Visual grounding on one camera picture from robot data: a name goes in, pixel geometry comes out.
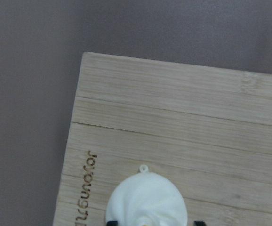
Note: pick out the bamboo cutting board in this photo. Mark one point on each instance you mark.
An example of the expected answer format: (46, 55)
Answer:
(208, 130)

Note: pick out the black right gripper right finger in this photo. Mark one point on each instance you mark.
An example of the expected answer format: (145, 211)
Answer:
(199, 223)

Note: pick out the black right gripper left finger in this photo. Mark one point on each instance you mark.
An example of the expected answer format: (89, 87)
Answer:
(112, 223)

